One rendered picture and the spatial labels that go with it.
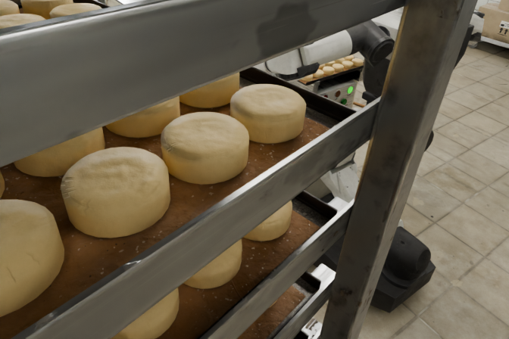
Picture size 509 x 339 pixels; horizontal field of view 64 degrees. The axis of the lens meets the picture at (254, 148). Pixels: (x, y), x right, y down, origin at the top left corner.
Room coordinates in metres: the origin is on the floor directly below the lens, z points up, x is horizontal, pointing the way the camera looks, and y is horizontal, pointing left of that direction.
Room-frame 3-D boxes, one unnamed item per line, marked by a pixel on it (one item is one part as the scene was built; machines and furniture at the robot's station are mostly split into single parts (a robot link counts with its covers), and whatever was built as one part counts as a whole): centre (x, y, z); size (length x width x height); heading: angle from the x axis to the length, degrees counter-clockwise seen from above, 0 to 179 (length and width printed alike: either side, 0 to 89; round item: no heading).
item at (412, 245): (1.41, -0.55, 0.19); 0.64 x 0.52 x 0.33; 38
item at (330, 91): (1.67, -0.35, 0.77); 0.24 x 0.04 x 0.14; 128
